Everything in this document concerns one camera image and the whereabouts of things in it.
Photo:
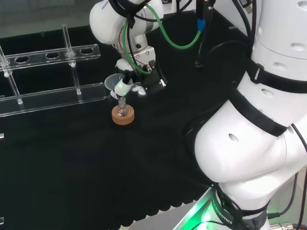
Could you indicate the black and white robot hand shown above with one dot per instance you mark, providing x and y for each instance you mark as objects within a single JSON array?
[{"x": 151, "y": 76}]

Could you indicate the clear round-bottom flask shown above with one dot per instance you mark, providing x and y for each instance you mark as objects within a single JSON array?
[{"x": 121, "y": 110}]

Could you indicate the clear plastic funnel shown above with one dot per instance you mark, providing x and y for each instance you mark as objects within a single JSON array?
[{"x": 111, "y": 82}]

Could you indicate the black bench cloth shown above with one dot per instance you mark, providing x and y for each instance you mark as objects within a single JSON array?
[{"x": 96, "y": 167}]

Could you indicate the small clear acrylic piece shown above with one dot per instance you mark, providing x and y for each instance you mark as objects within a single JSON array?
[
  {"x": 1, "y": 135},
  {"x": 1, "y": 220}
]

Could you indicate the clear acrylic funnel stand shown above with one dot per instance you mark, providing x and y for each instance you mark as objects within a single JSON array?
[{"x": 55, "y": 95}]

